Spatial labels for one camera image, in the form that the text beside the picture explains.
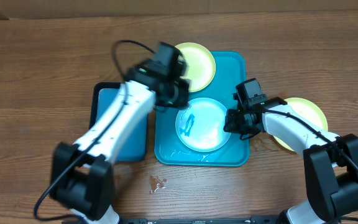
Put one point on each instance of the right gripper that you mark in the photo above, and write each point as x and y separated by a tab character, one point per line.
234	123

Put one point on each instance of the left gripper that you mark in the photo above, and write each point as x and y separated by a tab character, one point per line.
184	101

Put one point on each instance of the yellow-green plate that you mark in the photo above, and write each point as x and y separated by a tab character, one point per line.
309	115
201	65

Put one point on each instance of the light blue plate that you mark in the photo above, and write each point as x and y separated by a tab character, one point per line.
200	125

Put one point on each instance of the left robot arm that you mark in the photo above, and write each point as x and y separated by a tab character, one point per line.
81	178

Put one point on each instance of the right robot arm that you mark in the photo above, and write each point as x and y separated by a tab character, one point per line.
330	161

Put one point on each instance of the blue mat in tray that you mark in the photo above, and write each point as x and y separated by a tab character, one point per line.
132	140

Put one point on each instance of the small black tray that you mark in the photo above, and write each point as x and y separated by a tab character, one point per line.
93	102

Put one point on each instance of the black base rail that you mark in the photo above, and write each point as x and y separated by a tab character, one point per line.
255	219

